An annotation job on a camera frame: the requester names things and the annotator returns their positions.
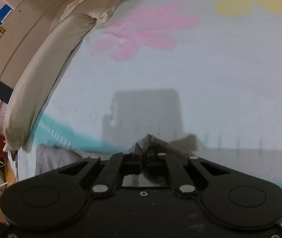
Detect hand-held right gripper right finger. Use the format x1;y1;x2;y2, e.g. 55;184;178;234
142;147;231;195

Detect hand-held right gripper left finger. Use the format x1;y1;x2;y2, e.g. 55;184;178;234
57;142;143;195

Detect grey pants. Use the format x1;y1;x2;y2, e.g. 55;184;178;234
35;134;282;238

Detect floral bed sheet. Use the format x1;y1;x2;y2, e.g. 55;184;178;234
27;0;282;200

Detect long beige pillow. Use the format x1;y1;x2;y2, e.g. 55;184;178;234
3;12;98;153

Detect cream folded cloth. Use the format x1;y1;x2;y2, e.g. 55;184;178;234
50;0;141;30

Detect cream wooden bed frame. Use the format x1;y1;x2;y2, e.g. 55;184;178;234
0;0;112;119

